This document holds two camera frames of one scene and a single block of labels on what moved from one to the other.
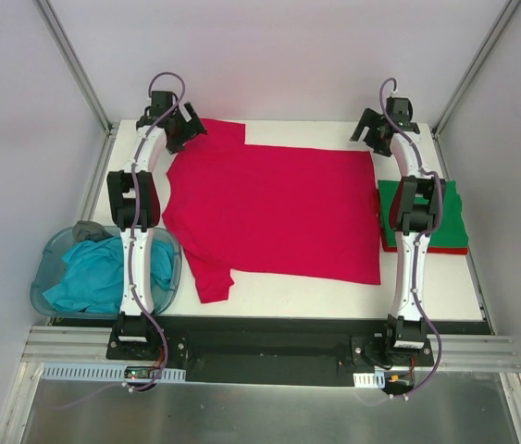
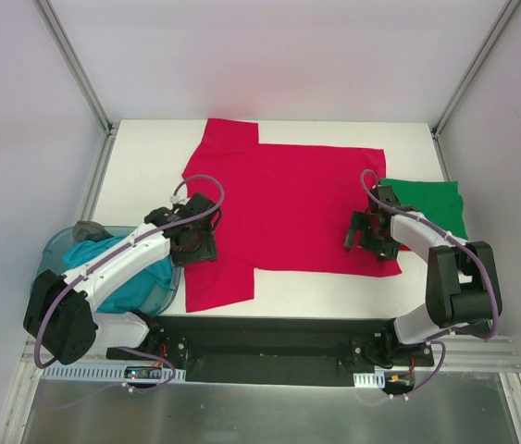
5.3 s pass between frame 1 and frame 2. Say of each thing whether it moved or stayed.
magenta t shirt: moved
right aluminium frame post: stayed
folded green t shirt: stayed
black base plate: stayed
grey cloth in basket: stayed
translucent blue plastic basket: stayed
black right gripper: moved
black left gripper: moved
